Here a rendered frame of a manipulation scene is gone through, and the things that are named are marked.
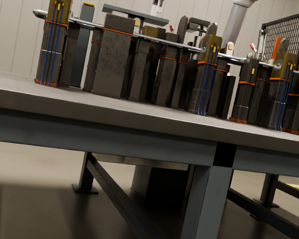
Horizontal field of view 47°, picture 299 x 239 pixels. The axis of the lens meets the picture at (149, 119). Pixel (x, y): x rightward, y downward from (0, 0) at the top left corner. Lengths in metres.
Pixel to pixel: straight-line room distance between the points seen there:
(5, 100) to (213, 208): 0.64
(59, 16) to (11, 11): 2.69
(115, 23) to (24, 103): 0.76
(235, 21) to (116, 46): 1.11
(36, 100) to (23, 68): 3.27
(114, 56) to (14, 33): 2.70
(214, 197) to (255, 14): 4.31
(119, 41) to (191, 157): 0.66
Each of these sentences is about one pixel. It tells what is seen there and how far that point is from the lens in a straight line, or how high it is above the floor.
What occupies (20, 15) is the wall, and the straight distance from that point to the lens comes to 4.08.
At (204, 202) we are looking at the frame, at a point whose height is 0.48.
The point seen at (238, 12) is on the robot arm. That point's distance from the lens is 2.36.
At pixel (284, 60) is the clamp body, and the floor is 1.01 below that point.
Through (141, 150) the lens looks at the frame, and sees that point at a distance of 0.89.
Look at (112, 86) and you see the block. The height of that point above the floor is 0.75.
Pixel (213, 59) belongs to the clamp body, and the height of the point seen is 0.95.
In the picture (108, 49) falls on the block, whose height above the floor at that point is 0.89.
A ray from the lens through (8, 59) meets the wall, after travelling 4.04.
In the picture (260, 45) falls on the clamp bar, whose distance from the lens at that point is 2.04.
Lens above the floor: 0.75
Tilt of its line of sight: 4 degrees down
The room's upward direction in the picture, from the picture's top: 12 degrees clockwise
